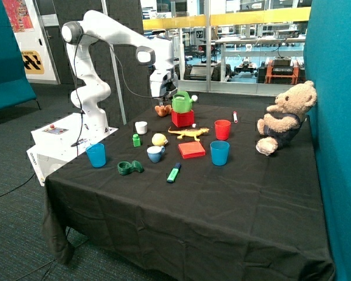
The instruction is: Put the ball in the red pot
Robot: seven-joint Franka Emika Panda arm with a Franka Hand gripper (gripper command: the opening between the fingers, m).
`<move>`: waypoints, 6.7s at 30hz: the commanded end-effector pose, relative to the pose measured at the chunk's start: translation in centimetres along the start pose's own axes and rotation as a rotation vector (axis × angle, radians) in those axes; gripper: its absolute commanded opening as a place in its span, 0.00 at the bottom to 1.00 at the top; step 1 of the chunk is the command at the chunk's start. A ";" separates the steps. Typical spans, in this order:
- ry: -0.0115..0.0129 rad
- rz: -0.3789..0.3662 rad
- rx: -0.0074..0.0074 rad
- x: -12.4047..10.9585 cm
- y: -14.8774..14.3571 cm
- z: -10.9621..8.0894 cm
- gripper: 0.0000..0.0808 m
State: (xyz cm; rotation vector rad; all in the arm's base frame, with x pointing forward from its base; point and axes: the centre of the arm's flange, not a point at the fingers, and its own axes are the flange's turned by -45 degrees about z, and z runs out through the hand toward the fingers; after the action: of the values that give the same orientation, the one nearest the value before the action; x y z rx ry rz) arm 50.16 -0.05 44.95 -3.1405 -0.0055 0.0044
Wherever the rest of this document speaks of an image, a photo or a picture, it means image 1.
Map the blue plastic cup right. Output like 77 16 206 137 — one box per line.
210 140 230 166

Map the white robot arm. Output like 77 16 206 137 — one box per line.
61 10 178 137

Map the blue plastic cup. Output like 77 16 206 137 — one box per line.
86 143 106 168
210 140 230 166

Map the yellow toy lizard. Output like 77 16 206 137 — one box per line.
168 128 209 142

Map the green toy watering can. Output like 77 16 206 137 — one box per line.
172 91 198 114

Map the red flat box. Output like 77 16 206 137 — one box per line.
178 141 206 159

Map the red white marker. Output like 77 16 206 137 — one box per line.
233 111 238 124

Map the brown teddy bear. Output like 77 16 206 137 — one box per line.
256 81 317 156

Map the blue plastic cup left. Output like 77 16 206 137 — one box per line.
86 143 106 168

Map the red square pot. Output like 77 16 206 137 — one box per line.
171 110 194 128

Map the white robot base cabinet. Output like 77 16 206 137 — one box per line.
27 113 118 186

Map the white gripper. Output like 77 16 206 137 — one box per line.
150 70 178 106

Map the green highlighter pen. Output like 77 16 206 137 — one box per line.
167 163 181 183

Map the red plastic cup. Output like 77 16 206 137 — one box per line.
215 119 231 141

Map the teal sofa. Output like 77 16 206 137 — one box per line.
0 1 37 110

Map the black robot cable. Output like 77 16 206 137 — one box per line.
70 20 164 148

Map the yellow ball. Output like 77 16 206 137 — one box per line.
152 133 168 146

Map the green toy block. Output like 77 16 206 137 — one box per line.
132 133 142 147

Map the black tablecloth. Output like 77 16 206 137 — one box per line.
42 109 335 280

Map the orange plush toy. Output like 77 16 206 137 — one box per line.
154 105 173 117

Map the blue teacup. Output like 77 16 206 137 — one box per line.
147 146 166 163

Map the white cup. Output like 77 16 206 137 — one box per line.
135 121 147 135

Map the teal partition wall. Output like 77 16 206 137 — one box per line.
304 1 351 280

